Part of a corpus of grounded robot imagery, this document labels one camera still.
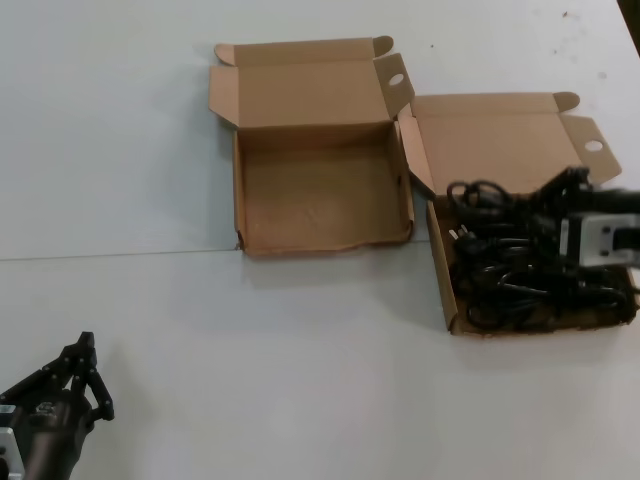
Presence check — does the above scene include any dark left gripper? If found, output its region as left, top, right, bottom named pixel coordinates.
left=0, top=330, right=115, bottom=480

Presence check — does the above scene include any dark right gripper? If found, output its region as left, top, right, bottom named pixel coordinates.
left=532, top=167, right=640, bottom=266

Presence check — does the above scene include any empty brown cardboard box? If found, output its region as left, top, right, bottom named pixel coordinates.
left=208, top=35, right=418, bottom=259

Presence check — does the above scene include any brown cardboard box with cables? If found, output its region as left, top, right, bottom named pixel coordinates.
left=397, top=92, right=640, bottom=335

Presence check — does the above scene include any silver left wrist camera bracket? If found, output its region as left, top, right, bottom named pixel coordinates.
left=0, top=404, right=25, bottom=480

